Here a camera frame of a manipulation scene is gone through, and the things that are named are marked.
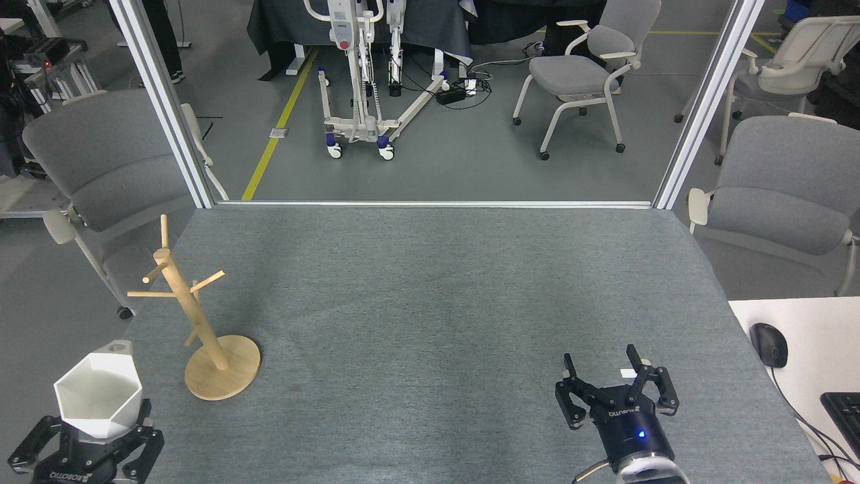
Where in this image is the silver table edge rail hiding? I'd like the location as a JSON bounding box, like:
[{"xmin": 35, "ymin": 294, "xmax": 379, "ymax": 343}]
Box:
[{"xmin": 215, "ymin": 200, "xmax": 656, "ymax": 209}]

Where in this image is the silver frame post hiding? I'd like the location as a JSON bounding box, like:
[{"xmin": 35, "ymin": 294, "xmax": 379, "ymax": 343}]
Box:
[
  {"xmin": 653, "ymin": 0, "xmax": 767, "ymax": 210},
  {"xmin": 107, "ymin": 0, "xmax": 216, "ymax": 209}
]

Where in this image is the black mouse cable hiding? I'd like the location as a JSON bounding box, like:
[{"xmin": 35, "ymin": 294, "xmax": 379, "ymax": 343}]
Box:
[{"xmin": 769, "ymin": 366, "xmax": 860, "ymax": 471}]

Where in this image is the white hexagonal cup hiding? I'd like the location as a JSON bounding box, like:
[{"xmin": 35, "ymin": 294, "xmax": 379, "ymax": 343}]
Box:
[{"xmin": 54, "ymin": 340, "xmax": 144, "ymax": 440}]

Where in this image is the metal equipment rack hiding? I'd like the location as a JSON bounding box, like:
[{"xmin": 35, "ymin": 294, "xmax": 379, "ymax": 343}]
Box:
[{"xmin": 0, "ymin": 34, "xmax": 101, "ymax": 179}]

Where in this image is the black computer mouse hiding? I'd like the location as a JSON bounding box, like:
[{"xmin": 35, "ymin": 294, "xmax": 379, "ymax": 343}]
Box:
[{"xmin": 749, "ymin": 323, "xmax": 789, "ymax": 369}]

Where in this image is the black keyboard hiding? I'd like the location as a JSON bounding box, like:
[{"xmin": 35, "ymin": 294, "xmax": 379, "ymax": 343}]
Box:
[{"xmin": 820, "ymin": 391, "xmax": 860, "ymax": 458}]

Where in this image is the wooden cup rack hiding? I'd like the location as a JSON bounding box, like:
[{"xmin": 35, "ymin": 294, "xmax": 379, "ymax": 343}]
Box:
[{"xmin": 127, "ymin": 214, "xmax": 261, "ymax": 402}]

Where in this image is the white wheeled stand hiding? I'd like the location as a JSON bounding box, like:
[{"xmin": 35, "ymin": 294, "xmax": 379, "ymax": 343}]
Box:
[{"xmin": 302, "ymin": 0, "xmax": 451, "ymax": 161}]

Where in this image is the grey chair with cream frame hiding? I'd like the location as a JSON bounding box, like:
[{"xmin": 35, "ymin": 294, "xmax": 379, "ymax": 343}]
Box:
[
  {"xmin": 687, "ymin": 113, "xmax": 860, "ymax": 296},
  {"xmin": 22, "ymin": 89, "xmax": 229, "ymax": 320},
  {"xmin": 512, "ymin": 0, "xmax": 662, "ymax": 161},
  {"xmin": 674, "ymin": 15, "xmax": 860, "ymax": 165}
]

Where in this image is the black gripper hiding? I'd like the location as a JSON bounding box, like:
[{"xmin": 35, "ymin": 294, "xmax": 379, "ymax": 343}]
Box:
[
  {"xmin": 555, "ymin": 344, "xmax": 679, "ymax": 465},
  {"xmin": 8, "ymin": 400, "xmax": 165, "ymax": 484}
]

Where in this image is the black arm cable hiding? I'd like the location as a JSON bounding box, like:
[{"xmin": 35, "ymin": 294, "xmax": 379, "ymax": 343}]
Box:
[{"xmin": 572, "ymin": 460, "xmax": 615, "ymax": 484}]

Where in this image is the white desk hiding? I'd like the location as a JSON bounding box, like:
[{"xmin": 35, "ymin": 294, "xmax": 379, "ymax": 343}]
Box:
[{"xmin": 728, "ymin": 296, "xmax": 860, "ymax": 484}]

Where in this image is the table with dark cloth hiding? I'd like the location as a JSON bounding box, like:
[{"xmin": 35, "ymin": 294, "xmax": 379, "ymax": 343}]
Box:
[{"xmin": 247, "ymin": 0, "xmax": 474, "ymax": 81}]

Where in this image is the black power strip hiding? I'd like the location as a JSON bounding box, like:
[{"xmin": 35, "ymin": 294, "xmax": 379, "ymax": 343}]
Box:
[{"xmin": 435, "ymin": 79, "xmax": 479, "ymax": 105}]

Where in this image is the person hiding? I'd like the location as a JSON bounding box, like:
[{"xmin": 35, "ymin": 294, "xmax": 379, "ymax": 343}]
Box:
[{"xmin": 111, "ymin": 0, "xmax": 185, "ymax": 85}]

